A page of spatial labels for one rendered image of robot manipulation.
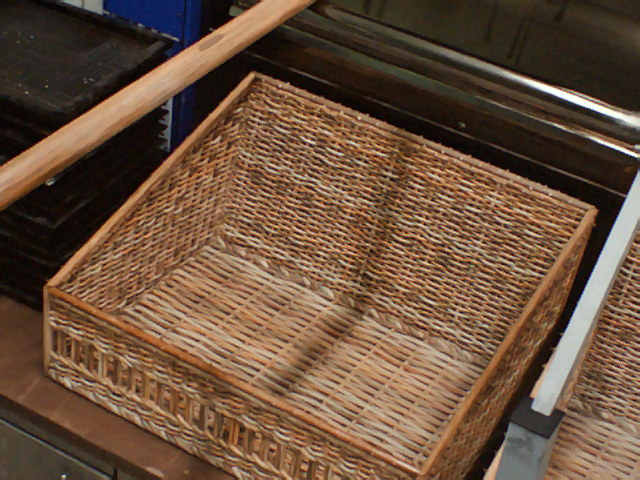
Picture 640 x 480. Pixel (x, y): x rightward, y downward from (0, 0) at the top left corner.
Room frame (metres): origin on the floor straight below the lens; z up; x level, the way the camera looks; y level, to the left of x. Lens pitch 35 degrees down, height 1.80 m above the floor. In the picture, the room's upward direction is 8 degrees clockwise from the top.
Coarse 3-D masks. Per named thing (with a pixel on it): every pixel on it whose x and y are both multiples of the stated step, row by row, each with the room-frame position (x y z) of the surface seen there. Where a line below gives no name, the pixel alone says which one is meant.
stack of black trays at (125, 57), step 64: (0, 0) 1.76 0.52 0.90; (0, 64) 1.58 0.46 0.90; (64, 64) 1.61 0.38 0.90; (128, 64) 1.61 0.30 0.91; (0, 128) 1.48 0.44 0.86; (128, 128) 1.60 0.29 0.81; (64, 192) 1.48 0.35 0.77; (128, 192) 1.62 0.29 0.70; (0, 256) 1.48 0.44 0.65; (64, 256) 1.47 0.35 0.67
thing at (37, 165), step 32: (288, 0) 1.27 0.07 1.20; (224, 32) 1.18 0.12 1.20; (256, 32) 1.21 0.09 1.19; (192, 64) 1.11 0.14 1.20; (128, 96) 1.03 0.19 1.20; (160, 96) 1.06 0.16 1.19; (64, 128) 0.97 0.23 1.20; (96, 128) 0.98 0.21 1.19; (32, 160) 0.92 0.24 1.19; (64, 160) 0.94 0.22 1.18; (0, 192) 0.87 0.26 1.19
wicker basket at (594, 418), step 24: (624, 288) 1.46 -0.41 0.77; (600, 312) 1.45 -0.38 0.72; (624, 312) 1.45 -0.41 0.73; (600, 336) 1.44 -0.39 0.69; (624, 336) 1.43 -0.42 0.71; (552, 360) 1.26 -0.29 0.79; (600, 360) 1.43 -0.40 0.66; (624, 360) 1.42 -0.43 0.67; (576, 384) 1.43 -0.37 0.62; (600, 384) 1.42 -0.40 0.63; (624, 384) 1.41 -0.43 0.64; (576, 408) 1.41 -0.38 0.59; (600, 408) 1.41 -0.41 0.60; (624, 408) 1.40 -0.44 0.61; (504, 432) 1.16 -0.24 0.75; (576, 432) 1.36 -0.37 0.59; (600, 432) 1.37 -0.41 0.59; (624, 432) 1.37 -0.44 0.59; (552, 456) 1.31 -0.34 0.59; (576, 456) 1.31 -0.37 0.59; (600, 456) 1.32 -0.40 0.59; (624, 456) 1.33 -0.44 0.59
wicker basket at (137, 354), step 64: (256, 128) 1.72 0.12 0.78; (320, 128) 1.68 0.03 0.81; (384, 128) 1.64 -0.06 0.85; (192, 192) 1.61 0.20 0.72; (256, 192) 1.68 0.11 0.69; (320, 192) 1.64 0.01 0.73; (384, 192) 1.61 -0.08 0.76; (448, 192) 1.58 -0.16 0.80; (512, 192) 1.55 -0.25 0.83; (128, 256) 1.47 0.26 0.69; (192, 256) 1.62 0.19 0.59; (256, 256) 1.65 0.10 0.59; (320, 256) 1.61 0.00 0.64; (384, 256) 1.58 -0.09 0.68; (448, 256) 1.55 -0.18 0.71; (512, 256) 1.52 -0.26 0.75; (576, 256) 1.47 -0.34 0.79; (64, 320) 1.32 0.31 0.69; (128, 320) 1.46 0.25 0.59; (192, 320) 1.48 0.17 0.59; (256, 320) 1.50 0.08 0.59; (320, 320) 1.52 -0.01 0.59; (384, 320) 1.54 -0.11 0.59; (512, 320) 1.49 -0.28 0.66; (64, 384) 1.31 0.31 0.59; (128, 384) 1.27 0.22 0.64; (192, 384) 1.23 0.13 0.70; (256, 384) 1.36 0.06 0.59; (320, 384) 1.38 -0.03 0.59; (384, 384) 1.40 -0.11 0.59; (448, 384) 1.42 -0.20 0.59; (512, 384) 1.34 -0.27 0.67; (192, 448) 1.22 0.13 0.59; (256, 448) 1.24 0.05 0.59; (320, 448) 1.15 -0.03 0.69; (384, 448) 1.28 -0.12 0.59; (448, 448) 1.13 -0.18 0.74
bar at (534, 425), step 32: (256, 0) 1.35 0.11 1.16; (320, 0) 1.33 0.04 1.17; (352, 32) 1.30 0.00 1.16; (384, 32) 1.29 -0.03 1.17; (448, 64) 1.25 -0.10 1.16; (480, 64) 1.24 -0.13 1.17; (512, 96) 1.22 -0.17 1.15; (544, 96) 1.21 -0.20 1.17; (576, 96) 1.20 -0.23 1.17; (608, 128) 1.18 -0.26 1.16; (608, 256) 1.08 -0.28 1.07; (608, 288) 1.06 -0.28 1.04; (576, 320) 1.04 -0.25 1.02; (576, 352) 1.01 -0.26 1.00; (544, 384) 0.99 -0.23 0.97; (512, 416) 0.96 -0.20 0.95; (544, 416) 0.97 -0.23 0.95; (512, 448) 0.95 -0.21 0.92; (544, 448) 0.94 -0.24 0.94
